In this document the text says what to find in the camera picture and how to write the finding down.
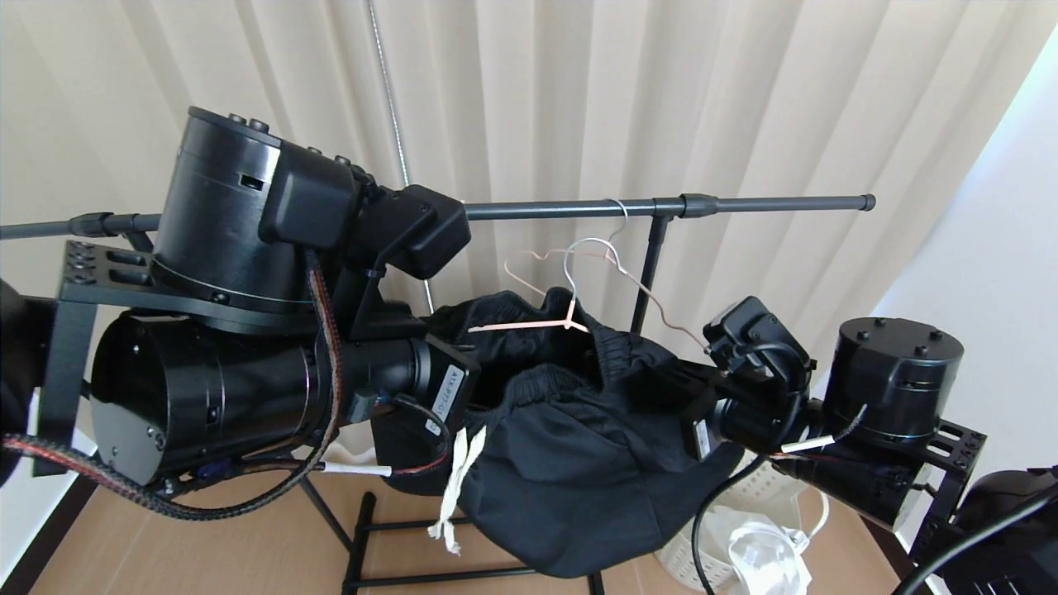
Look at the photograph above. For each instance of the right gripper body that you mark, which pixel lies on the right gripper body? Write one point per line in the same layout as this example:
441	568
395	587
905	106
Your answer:
744	417

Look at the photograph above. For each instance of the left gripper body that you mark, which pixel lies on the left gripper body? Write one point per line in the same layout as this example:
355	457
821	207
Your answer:
397	376

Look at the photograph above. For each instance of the pink clothes hanger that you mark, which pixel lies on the pink clothes hanger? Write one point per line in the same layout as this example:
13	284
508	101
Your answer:
529	326
653	306

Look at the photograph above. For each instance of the black shorts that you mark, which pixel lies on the black shorts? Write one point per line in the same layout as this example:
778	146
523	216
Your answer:
579	463

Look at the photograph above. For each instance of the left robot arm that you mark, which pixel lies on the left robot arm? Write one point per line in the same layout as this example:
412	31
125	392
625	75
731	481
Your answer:
207	388

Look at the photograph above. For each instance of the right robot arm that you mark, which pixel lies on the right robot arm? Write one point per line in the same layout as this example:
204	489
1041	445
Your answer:
897	372

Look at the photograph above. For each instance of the white laundry basket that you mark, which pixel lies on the white laundry basket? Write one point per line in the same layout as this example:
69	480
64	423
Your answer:
769	492

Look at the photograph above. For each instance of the heap of clothes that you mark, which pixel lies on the heap of clothes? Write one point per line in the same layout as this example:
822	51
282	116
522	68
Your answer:
769	554

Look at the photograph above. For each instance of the black clothes rack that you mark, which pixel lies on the black clothes rack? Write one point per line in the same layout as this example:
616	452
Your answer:
744	203

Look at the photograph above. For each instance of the beige curtain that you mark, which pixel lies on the beige curtain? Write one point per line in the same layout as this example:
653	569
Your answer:
579	99

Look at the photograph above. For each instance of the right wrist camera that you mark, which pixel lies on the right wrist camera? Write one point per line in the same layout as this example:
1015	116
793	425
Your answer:
748	330

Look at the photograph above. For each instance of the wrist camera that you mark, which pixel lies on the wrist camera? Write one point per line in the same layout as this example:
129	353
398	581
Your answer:
748	330
413	223

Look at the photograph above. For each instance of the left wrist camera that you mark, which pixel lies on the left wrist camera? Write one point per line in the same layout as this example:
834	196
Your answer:
413	223

